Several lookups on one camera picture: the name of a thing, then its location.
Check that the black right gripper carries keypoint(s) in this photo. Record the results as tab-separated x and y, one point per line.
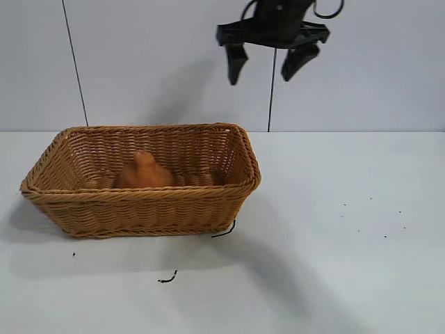
278	24

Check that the orange-brown bread-like lump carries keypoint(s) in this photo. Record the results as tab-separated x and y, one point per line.
146	176

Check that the tan woven wicker basket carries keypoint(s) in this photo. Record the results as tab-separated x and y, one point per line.
139	212

